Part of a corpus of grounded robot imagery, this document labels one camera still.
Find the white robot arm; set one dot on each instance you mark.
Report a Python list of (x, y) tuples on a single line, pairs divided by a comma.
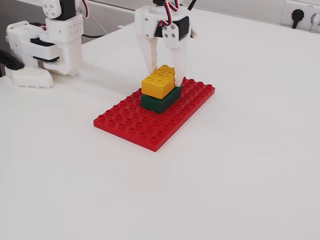
[(62, 30)]

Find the green lego brick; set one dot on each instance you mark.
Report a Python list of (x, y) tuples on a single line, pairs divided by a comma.
[(160, 105)]

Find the yellow lego brick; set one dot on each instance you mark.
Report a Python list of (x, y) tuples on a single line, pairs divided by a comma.
[(157, 88)]

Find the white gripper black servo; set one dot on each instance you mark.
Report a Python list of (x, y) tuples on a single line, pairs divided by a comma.
[(146, 23)]

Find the black power plug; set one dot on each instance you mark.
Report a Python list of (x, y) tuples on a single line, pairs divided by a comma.
[(297, 15)]

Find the white power plug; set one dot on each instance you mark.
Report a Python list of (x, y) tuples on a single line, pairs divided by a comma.
[(316, 21)]

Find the black table clamp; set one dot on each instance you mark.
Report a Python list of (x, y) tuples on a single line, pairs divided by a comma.
[(10, 62)]

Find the white wall socket panel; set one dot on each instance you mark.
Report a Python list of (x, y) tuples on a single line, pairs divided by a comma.
[(287, 12)]

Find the red lego baseplate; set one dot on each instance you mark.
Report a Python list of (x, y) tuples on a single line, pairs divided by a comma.
[(125, 120)]

